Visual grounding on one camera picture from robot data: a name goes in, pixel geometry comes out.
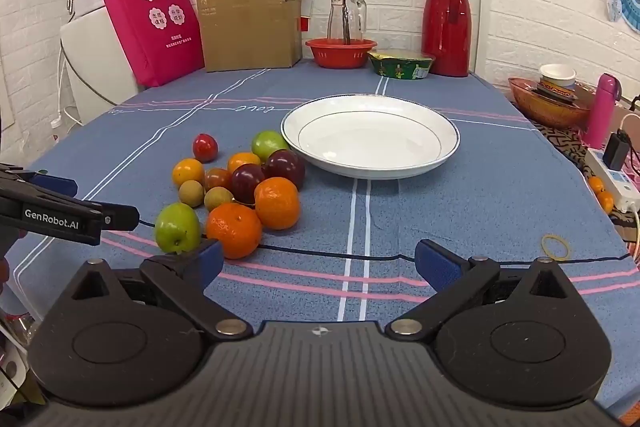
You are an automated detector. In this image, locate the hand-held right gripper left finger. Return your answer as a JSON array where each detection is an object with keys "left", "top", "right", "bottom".
[{"left": 67, "top": 238, "right": 254, "bottom": 341}]

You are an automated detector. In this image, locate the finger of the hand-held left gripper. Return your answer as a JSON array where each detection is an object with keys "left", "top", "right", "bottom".
[
  {"left": 0, "top": 164, "right": 79, "bottom": 202},
  {"left": 0, "top": 188, "right": 141, "bottom": 248}
]

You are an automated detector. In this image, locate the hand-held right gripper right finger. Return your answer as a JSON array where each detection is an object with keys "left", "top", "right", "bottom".
[{"left": 385, "top": 238, "right": 577, "bottom": 341}]

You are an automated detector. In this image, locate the large orange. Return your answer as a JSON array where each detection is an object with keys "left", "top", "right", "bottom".
[
  {"left": 206, "top": 203, "right": 263, "bottom": 260},
  {"left": 254, "top": 177, "right": 301, "bottom": 231}
]

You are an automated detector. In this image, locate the round green apple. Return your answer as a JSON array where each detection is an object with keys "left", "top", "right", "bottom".
[{"left": 154, "top": 203, "right": 202, "bottom": 255}]

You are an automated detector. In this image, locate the red-brown jujube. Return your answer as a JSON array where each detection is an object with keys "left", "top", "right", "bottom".
[{"left": 204, "top": 168, "right": 233, "bottom": 192}]

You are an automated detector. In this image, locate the dark purple plum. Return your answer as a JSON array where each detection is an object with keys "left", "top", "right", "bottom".
[
  {"left": 230, "top": 163, "right": 266, "bottom": 205},
  {"left": 263, "top": 149, "right": 306, "bottom": 190}
]

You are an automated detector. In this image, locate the yellowish small orange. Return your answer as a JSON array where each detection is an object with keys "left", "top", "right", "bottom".
[{"left": 172, "top": 158, "right": 206, "bottom": 188}]

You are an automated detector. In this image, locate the white plate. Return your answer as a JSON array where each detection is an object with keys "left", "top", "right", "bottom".
[{"left": 280, "top": 94, "right": 460, "bottom": 180}]

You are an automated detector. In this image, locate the person's left hand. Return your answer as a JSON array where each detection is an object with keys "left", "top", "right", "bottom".
[{"left": 0, "top": 227, "right": 28, "bottom": 298}]

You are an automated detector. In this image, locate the yellow rubber band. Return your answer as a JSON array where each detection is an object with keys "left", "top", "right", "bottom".
[{"left": 542, "top": 234, "right": 572, "bottom": 262}]

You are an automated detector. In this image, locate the red tomato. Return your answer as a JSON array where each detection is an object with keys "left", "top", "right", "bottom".
[{"left": 192, "top": 133, "right": 219, "bottom": 162}]

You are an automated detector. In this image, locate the white appliance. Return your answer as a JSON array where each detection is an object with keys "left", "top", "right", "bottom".
[{"left": 60, "top": 4, "right": 141, "bottom": 125}]

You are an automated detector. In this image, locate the oblong green fruit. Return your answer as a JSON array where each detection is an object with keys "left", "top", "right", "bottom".
[{"left": 251, "top": 130, "right": 291, "bottom": 164}]

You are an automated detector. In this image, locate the patterned dark cloth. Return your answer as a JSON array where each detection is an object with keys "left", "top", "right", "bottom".
[{"left": 525, "top": 114, "right": 640, "bottom": 228}]

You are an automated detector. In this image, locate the orange glass bowl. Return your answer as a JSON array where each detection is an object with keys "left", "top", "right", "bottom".
[{"left": 508, "top": 77, "right": 593, "bottom": 130}]

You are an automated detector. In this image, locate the pink tote bag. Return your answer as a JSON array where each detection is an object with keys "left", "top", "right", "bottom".
[{"left": 96, "top": 0, "right": 205, "bottom": 88}]

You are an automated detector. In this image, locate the green instant noodle bowl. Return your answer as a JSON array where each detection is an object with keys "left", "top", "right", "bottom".
[{"left": 367, "top": 49, "right": 436, "bottom": 81}]

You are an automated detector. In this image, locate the white power strip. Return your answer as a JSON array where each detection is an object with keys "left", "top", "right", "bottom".
[{"left": 584, "top": 147, "right": 640, "bottom": 212}]

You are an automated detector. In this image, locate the patterned paper bowl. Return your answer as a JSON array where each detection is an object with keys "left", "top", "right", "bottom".
[{"left": 535, "top": 82, "right": 579, "bottom": 102}]

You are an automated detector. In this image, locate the black charger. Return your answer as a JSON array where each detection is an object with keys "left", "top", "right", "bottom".
[{"left": 602, "top": 130, "right": 631, "bottom": 172}]

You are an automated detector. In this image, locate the pink bottle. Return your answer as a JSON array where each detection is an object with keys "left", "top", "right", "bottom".
[{"left": 584, "top": 73, "right": 622, "bottom": 148}]

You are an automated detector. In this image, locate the red plastic basket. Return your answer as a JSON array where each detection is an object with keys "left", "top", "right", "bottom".
[{"left": 305, "top": 38, "right": 378, "bottom": 69}]

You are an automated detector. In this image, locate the cardboard box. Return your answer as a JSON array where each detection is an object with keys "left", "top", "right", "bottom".
[{"left": 195, "top": 0, "right": 311, "bottom": 72}]

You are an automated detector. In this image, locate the red thermos jug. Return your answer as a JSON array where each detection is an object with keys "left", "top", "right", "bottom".
[{"left": 421, "top": 0, "right": 472, "bottom": 78}]

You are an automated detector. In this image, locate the glass pitcher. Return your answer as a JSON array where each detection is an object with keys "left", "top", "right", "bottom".
[{"left": 327, "top": 0, "right": 367, "bottom": 44}]

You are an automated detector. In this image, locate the black cable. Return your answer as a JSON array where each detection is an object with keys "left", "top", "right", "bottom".
[{"left": 137, "top": 217, "right": 633, "bottom": 266}]

